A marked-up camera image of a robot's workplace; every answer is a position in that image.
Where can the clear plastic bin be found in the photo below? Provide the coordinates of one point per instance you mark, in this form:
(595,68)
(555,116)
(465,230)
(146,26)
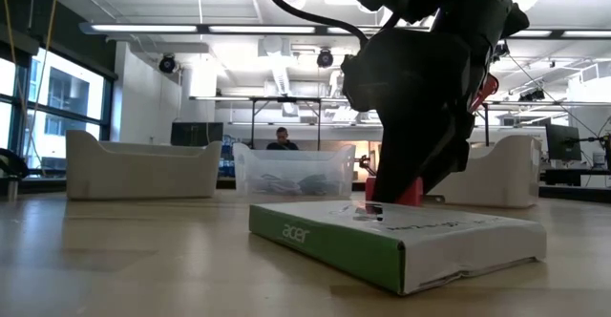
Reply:
(291,162)

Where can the black computer monitor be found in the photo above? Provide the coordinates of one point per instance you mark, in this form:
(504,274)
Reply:
(563,142)
(195,134)

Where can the person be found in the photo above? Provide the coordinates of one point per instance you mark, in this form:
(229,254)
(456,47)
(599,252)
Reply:
(282,142)

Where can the white plastic bin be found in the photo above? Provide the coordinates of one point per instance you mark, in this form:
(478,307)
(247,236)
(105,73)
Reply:
(496,174)

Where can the black round ceiling speaker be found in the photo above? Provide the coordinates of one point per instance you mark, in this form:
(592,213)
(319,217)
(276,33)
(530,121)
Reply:
(324,58)
(167,64)

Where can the grey plastic bin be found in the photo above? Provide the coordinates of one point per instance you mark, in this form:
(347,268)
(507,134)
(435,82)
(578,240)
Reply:
(143,174)

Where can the black metal frame stand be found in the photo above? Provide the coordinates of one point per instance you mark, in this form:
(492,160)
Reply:
(285,99)

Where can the black metal table frame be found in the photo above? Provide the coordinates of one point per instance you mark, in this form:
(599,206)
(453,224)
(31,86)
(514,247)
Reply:
(573,193)

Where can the long ceiling light bar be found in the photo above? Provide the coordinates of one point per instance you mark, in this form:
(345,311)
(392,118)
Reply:
(143,28)

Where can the red desk lamp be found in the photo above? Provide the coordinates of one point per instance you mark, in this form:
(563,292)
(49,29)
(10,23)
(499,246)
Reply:
(414,195)

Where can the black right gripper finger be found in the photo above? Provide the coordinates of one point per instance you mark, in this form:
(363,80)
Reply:
(415,154)

